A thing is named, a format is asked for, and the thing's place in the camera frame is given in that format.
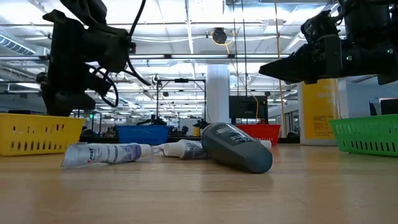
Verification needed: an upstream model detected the black aluminium table frame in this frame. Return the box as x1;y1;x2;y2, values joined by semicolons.
79;136;301;145

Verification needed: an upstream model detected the dark grey toiletry bottle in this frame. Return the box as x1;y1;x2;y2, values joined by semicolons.
200;121;274;174

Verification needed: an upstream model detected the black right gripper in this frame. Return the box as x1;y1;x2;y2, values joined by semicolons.
258;33;379;85

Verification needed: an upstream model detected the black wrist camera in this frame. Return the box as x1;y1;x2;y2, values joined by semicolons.
300;9;341;45
81;24;137;75

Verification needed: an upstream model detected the black computer monitor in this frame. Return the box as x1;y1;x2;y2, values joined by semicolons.
379;98;398;116

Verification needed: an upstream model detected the yellow plastic basket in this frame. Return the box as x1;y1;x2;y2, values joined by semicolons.
0;112;85;157

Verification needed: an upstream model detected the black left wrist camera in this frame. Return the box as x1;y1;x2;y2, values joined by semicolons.
81;24;137;75

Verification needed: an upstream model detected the blue plastic basket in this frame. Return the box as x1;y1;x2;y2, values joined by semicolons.
116;124;170;146

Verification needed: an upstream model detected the black panel screen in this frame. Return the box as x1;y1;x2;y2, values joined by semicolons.
228;95;269;125

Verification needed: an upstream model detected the red plastic basket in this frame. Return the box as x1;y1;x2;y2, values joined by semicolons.
235;124;282;146

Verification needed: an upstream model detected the black robot station frame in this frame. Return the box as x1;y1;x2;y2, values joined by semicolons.
156;78;207;124

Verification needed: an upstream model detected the yellow cable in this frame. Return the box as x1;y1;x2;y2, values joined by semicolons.
210;29;260;124

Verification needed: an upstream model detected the green plastic basket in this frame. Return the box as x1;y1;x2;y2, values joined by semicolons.
328;113;398;158

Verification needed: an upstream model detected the black ceiling cord reel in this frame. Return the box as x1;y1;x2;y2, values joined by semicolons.
212;27;228;45

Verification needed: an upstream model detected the yellow wipes canister white lid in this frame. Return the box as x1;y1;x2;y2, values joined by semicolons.
297;77;348;147

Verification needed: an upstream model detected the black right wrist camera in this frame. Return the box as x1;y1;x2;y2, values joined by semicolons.
300;9;341;45

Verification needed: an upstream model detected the white square pillar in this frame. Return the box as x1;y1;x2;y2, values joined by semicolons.
205;63;231;124

